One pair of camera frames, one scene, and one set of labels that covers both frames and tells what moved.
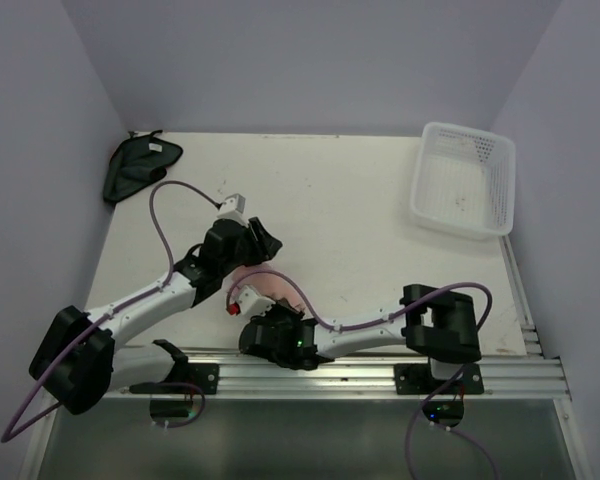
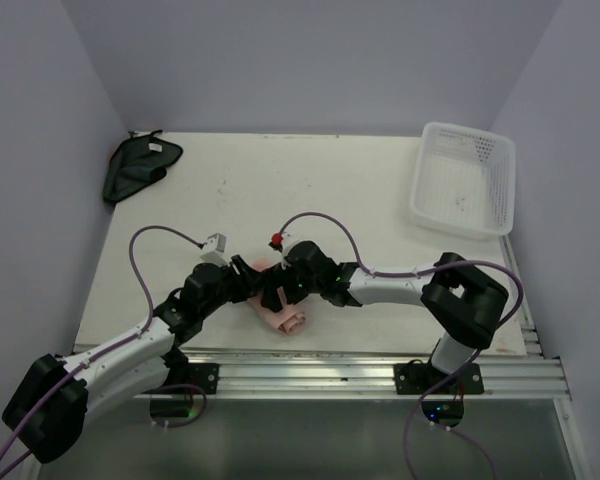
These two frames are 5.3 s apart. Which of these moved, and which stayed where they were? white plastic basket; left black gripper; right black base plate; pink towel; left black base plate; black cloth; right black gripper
Moved: pink towel; right black gripper; left black gripper
Stayed: left black base plate; black cloth; white plastic basket; right black base plate
